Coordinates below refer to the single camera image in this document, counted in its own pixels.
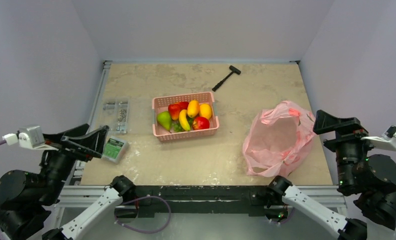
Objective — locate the green fake grape bunch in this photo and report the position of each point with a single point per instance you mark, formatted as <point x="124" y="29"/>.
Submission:
<point x="177" y="127"/>

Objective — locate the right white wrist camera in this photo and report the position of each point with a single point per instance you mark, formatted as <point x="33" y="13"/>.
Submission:
<point x="387" y="141"/>

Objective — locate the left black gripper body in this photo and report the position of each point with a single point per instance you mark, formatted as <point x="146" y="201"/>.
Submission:
<point x="61" y="146"/>

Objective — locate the pink plastic bag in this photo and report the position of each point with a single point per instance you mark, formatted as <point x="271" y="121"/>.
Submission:
<point x="279" y="140"/>

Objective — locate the black hammer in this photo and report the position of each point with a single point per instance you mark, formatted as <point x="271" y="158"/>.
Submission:
<point x="233" y="70"/>

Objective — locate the green labelled small box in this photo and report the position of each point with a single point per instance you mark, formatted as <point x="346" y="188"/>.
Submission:
<point x="114" y="149"/>

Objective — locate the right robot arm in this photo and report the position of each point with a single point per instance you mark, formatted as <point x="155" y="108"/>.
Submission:
<point x="371" y="177"/>

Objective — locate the orange yellow fake fruit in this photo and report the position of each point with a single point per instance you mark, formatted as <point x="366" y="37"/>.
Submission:
<point x="193" y="108"/>

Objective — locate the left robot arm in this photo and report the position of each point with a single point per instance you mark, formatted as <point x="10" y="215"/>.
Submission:
<point x="25" y="196"/>

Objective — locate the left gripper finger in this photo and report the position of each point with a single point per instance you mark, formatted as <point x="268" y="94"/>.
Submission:
<point x="98" y="139"/>
<point x="73" y="132"/>

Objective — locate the yellow fake banana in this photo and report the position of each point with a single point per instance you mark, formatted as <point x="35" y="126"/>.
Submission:
<point x="183" y="120"/>

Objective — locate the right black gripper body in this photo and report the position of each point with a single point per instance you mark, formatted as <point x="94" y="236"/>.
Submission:
<point x="344" y="141"/>

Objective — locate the clear plastic screw organizer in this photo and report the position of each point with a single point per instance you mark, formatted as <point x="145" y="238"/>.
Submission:
<point x="115" y="114"/>

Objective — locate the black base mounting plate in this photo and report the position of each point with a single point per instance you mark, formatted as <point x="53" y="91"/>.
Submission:
<point x="253" y="200"/>

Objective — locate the yellow fake lemon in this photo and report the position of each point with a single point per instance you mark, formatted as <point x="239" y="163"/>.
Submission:
<point x="205" y="111"/>

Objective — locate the green fake pear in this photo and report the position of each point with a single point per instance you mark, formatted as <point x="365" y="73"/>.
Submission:
<point x="165" y="120"/>

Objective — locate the red fake apple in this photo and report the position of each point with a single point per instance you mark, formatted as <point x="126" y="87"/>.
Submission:
<point x="200" y="123"/>

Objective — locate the red orange fake mango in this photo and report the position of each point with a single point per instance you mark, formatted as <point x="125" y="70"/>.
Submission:
<point x="183" y="105"/>

